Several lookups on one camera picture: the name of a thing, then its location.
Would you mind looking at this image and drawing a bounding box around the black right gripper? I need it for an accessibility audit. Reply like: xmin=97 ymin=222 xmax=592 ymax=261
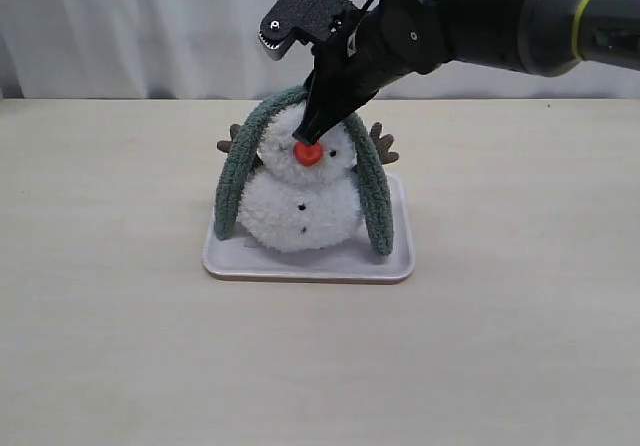
xmin=292 ymin=9 xmax=400 ymax=144

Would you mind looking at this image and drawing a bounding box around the green fleece scarf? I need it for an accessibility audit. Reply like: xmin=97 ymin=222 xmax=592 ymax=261
xmin=213 ymin=84 xmax=394 ymax=265

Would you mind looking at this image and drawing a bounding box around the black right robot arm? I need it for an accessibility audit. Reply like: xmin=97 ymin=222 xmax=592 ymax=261
xmin=294 ymin=0 xmax=639 ymax=145

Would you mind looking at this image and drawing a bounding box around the white plush snowman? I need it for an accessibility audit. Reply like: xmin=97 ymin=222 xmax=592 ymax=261
xmin=216 ymin=100 xmax=400 ymax=254

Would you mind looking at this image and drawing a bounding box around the white rectangular plastic tray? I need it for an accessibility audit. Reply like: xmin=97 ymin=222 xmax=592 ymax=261
xmin=202 ymin=174 xmax=416 ymax=284

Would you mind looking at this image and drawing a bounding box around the white background curtain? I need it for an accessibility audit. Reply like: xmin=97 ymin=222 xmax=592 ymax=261
xmin=0 ymin=0 xmax=640 ymax=101

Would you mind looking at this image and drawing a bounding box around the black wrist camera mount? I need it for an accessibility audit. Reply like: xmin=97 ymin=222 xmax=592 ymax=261
xmin=258 ymin=0 xmax=357 ymax=61

